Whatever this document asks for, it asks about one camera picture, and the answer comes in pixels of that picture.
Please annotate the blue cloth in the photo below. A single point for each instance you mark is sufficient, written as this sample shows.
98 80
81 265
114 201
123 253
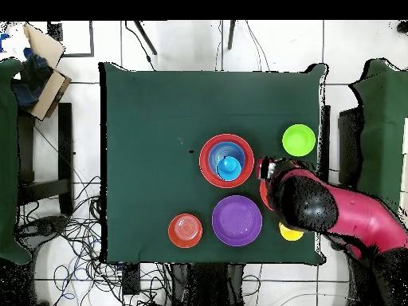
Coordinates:
32 79

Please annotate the purple bowl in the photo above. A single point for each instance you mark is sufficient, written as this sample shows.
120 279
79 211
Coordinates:
236 220

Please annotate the small orange bowl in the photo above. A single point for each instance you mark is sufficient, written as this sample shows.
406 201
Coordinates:
185 231

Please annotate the green cloth covered table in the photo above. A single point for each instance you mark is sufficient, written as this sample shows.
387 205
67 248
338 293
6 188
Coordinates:
8 159
379 127

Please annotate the dark green tablecloth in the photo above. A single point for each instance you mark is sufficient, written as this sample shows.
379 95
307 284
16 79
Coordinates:
153 178

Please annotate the dark grey frame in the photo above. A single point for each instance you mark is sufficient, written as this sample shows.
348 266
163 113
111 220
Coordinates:
91 41

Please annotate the small blue bowl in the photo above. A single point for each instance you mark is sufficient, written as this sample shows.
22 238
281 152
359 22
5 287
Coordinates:
223 149

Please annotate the cardboard box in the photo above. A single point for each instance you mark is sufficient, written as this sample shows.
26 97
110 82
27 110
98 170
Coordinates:
49 92

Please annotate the green bowl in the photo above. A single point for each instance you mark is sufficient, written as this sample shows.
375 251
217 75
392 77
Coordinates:
298 140

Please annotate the black box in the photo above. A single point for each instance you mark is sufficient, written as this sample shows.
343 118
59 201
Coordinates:
131 279

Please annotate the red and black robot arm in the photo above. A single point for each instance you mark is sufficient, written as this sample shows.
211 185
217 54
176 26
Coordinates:
350 213

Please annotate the blue cup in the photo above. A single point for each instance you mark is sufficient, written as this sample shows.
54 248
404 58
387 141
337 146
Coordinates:
229 168

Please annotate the yellow cup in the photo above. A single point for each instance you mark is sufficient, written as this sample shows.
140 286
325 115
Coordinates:
290 235

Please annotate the black stand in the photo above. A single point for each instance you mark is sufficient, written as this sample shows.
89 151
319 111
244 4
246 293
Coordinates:
349 143

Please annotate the black tripod leg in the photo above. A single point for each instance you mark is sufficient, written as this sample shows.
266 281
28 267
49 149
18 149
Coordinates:
146 38
231 35

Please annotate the large orange bowl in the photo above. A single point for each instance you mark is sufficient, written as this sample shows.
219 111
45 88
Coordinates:
204 162
264 194

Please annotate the black stool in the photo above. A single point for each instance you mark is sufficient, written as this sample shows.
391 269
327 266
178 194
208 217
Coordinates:
65 143

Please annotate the grey pedestal foot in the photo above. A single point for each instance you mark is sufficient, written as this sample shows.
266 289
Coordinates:
41 231

